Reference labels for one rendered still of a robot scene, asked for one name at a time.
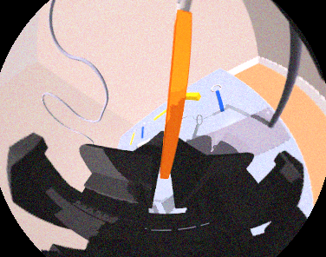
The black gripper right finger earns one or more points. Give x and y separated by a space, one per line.
191 169

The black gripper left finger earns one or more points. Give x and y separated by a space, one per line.
141 165

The grey wire loop frame on two posts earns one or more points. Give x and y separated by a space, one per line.
255 134

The yellow rectangular block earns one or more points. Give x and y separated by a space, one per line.
193 96

